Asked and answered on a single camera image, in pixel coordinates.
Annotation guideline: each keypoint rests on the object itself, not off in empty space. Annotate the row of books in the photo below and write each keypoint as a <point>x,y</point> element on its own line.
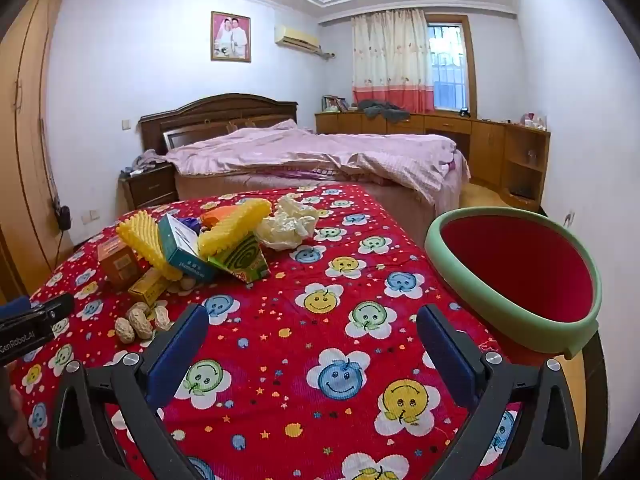
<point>335,104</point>

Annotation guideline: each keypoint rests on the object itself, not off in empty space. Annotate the yellow ridged foam piece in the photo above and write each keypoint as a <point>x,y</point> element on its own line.
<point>230,230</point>
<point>145,242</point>

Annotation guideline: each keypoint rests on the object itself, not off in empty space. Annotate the red bin with green rim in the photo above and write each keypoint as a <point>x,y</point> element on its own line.
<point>510,270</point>

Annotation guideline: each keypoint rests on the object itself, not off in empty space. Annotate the purple wrapper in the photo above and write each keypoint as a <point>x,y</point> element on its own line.
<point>191,224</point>

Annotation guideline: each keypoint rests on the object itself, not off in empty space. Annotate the framed wall photo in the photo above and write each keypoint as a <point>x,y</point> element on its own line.
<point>230,36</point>

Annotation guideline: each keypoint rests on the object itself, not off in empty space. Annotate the white tissue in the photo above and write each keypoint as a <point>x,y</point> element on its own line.
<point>285,225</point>

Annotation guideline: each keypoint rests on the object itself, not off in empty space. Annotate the wooden wardrobe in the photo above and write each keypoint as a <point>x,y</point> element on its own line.
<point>25,135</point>

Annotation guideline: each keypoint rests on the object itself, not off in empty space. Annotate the small yellow box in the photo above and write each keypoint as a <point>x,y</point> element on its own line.
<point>145,287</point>

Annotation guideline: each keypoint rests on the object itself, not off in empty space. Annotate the small items on cabinet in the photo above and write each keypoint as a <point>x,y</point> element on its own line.
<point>534,120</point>

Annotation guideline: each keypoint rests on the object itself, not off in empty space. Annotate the white pink packet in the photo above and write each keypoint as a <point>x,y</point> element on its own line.
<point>182,255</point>

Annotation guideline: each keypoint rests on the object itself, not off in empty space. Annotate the orange brown cardboard box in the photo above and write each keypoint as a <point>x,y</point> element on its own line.
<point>117,265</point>

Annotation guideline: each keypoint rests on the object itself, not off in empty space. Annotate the bed with brown skirt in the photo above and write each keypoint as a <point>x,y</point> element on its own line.
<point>215,182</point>

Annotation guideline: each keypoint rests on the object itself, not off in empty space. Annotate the person's left hand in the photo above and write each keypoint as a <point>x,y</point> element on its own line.
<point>22,422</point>

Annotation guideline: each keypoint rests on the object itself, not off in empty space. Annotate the wall socket with plug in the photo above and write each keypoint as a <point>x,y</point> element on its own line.
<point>570,218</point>

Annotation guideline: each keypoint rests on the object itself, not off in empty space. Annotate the white wall socket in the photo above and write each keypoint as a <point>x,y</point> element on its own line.
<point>90,217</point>

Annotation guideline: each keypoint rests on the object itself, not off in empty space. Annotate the wooden desk cabinet unit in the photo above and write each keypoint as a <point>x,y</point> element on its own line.
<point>485,145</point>

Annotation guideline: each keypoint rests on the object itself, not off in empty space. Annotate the dark wooden nightstand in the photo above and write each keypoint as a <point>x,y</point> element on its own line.
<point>150,187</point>

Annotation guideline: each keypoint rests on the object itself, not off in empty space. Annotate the green spiral patterned box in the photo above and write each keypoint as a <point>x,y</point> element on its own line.
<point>242,260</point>

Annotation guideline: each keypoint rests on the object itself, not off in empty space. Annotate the grey cloth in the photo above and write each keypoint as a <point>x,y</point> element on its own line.
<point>385,111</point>

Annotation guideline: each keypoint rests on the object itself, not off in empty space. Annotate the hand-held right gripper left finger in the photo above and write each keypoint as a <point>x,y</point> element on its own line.
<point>177,355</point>

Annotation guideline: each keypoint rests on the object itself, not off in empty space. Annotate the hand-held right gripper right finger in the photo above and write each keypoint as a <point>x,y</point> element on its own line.
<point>445,355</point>

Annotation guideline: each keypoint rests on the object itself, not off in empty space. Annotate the window with wooden frame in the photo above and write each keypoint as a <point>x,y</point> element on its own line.
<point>450,67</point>

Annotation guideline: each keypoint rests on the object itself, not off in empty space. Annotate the red smiley flower printed blanket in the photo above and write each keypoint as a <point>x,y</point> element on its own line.
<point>300,360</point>

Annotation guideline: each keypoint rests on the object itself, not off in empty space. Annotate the black plug adapter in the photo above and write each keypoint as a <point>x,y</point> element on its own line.
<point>63,216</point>

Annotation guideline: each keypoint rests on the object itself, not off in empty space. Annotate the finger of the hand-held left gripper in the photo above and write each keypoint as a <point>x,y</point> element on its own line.
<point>12,306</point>
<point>25,332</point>

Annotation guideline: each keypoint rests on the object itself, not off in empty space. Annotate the orange plastic bag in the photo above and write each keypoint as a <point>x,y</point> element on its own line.
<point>212,216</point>

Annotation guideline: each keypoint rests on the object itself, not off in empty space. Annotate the pink duvet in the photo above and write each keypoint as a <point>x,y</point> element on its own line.
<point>300,150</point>

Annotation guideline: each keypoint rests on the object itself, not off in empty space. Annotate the cream and red curtain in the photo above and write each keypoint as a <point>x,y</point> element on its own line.
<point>390,60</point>

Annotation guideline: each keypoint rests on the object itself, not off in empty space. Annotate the clothes pile on nightstand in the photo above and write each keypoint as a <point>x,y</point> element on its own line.
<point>147,161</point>

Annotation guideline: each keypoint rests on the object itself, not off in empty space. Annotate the dark wooden headboard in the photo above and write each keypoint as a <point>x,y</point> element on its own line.
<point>215,110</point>

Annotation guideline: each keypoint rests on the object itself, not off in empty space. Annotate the wall air conditioner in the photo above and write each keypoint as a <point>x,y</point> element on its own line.
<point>296,37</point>

